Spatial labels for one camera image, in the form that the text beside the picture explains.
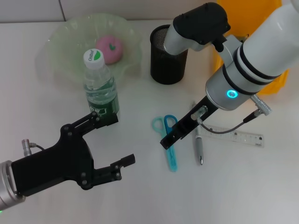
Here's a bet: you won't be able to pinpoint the left gripper cable connector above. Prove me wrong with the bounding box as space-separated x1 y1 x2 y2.
21 139 45 156

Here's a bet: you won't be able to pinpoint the yellow plastic bin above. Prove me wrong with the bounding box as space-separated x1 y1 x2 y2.
212 0 290 96

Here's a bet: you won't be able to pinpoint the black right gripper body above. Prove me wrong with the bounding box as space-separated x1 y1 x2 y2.
174 95 220 135

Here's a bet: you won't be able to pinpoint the water bottle with green label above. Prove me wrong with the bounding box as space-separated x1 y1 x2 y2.
83 48 120 122

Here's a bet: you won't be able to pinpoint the transparent plastic ruler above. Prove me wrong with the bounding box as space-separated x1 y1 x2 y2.
196 125 265 148

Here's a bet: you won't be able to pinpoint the blue and teal scissors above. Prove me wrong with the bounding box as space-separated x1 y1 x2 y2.
152 114 178 173

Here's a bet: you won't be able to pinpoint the black mesh pen holder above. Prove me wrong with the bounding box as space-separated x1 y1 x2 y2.
149 24 189 85

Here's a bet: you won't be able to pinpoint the pink peach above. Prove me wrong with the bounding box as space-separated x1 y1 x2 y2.
95 35 124 65

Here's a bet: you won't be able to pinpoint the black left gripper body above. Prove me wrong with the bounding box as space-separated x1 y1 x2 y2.
10 123 96 197

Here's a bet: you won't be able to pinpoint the clear grey ballpoint pen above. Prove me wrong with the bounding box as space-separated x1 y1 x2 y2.
191 100 204 166

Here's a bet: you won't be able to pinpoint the green glass fruit plate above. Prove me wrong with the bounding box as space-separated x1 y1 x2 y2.
35 13 143 91

